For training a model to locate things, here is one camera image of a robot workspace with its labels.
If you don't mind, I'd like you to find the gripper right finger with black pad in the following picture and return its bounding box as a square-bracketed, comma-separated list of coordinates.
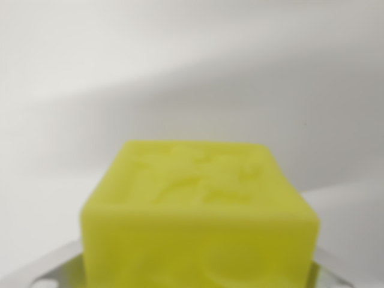
[310, 246, 356, 288]

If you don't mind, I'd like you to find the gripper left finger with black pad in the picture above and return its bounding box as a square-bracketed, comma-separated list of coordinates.
[0, 239, 89, 288]

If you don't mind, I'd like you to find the yellow embossed cube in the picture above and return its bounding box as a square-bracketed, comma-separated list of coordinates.
[79, 140, 320, 288]

